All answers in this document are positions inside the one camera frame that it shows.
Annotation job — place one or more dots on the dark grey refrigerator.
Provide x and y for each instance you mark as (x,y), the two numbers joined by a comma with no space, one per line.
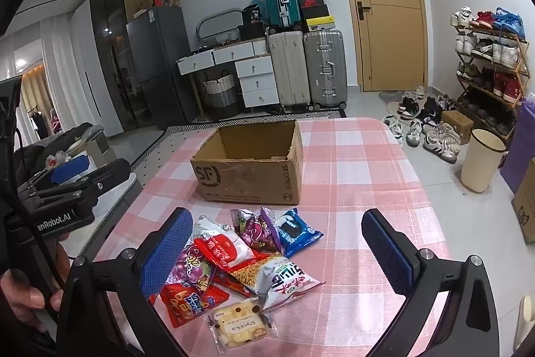
(159,64)

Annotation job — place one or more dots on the noodle snack packet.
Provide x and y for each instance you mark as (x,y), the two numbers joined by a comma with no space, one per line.
(276,275)

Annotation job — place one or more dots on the person's left hand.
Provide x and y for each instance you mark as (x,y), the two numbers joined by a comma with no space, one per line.
(19,298)

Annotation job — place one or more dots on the pile of sneakers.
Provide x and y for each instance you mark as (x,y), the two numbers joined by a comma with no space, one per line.
(434,131)

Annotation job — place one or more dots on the small purple snack packet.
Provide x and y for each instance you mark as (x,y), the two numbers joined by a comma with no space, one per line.
(255,231)

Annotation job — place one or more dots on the black printed box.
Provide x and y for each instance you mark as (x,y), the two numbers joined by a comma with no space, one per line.
(253,14)

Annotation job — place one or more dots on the grey door mat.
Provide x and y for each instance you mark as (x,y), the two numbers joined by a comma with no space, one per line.
(388,100)

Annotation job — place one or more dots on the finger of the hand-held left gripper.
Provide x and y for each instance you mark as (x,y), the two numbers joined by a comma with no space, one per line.
(71,168)
(104,177)

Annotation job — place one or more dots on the grey metal frame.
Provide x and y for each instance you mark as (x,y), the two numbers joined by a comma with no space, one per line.
(209,20)

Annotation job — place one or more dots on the red white snack packet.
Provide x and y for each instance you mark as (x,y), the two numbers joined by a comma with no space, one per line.
(223,250)

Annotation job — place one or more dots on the dark glass wardrobe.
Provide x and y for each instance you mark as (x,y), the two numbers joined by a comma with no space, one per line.
(108,47)

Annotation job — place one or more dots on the dark clothes pile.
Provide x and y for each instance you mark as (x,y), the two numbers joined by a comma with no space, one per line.
(41,150)

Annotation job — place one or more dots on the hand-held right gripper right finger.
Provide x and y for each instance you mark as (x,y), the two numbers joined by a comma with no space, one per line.
(388,252)

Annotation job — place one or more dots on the black bag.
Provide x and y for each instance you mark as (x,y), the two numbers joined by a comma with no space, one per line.
(253,32)

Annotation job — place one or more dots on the clear yellow pastry packet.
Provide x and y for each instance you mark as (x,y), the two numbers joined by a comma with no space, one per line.
(240,321)

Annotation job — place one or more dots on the white grey side cabinet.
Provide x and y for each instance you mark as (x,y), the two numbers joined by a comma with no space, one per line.
(125,198)

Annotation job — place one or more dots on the cream trash bin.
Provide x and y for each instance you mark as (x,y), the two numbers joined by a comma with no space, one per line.
(482,162)

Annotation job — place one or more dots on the pink checked tablecloth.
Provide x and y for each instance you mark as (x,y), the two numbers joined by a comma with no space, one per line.
(359,194)

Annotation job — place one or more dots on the red chocolate pie packet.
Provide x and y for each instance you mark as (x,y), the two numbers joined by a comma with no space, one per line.
(188,300)

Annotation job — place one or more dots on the purple bag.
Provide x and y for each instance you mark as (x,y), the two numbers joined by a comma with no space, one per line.
(518,143)

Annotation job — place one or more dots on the large purple snack packet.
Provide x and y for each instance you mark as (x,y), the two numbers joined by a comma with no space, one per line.
(192,267)

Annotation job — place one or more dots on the woven laundry basket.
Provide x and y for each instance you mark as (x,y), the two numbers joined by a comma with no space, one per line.
(219,93)

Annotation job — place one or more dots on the printed cardboard box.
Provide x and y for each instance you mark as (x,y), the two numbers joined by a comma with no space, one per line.
(526,206)

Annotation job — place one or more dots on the beige suitcase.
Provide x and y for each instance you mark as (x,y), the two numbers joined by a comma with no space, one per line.
(288,68)

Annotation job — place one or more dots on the wooden shoe rack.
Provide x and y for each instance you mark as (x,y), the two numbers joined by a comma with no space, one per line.
(520,64)

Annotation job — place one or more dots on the blue cookie packet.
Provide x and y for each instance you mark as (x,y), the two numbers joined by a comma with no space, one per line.
(296,231)

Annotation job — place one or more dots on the shoe rack with shoes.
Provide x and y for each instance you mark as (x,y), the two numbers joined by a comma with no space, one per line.
(501,51)

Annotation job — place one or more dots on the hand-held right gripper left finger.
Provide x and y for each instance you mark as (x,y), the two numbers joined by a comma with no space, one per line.
(167,252)

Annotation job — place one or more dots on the small brown cardboard box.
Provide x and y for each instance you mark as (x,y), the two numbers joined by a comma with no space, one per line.
(457,125)

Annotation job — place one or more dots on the white desk with drawers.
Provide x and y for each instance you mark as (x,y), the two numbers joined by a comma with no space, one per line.
(255,66)

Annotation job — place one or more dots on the silver suitcase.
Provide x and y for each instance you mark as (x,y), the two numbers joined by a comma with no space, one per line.
(326,66)

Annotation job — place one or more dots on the white curtain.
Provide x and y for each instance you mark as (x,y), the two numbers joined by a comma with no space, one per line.
(62,60)

